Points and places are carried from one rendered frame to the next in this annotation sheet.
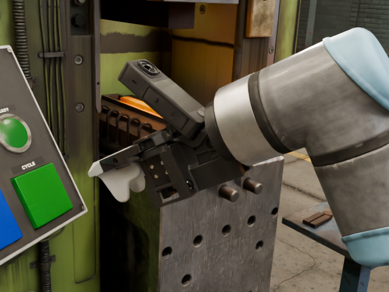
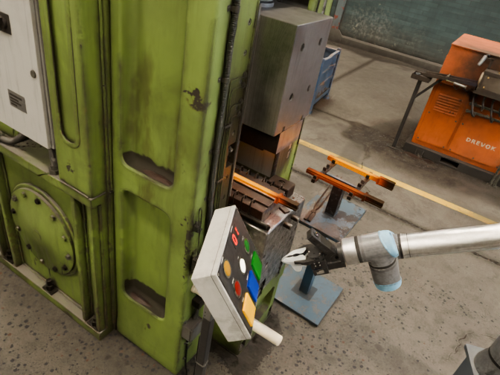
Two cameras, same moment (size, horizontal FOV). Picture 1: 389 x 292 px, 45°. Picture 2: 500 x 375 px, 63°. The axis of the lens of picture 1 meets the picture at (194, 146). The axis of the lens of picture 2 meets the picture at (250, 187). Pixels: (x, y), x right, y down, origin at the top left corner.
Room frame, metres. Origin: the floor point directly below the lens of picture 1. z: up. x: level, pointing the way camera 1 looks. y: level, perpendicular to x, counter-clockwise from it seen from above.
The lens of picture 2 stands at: (-0.35, 0.69, 2.04)
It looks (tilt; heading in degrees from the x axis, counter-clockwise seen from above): 33 degrees down; 337
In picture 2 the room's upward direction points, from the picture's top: 11 degrees clockwise
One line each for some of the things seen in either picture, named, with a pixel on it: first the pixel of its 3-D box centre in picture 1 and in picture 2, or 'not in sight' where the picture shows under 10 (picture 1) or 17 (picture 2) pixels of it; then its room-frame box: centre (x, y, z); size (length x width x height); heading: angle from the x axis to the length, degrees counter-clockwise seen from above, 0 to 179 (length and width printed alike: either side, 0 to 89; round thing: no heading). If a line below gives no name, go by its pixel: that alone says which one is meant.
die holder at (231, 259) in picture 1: (156, 214); (232, 224); (1.20, 0.10, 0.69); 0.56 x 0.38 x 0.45; 41
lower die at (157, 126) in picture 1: (143, 126); (235, 187); (1.16, 0.13, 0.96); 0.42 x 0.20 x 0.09; 41
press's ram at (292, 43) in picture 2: not in sight; (262, 58); (1.18, 0.10, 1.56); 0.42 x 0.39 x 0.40; 41
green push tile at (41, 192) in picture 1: (41, 195); (255, 265); (0.61, 0.21, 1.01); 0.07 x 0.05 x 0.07; 156
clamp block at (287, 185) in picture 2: not in sight; (280, 187); (1.16, -0.10, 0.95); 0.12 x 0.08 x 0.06; 41
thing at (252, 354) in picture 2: not in sight; (248, 341); (0.96, -0.03, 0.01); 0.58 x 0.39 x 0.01; 131
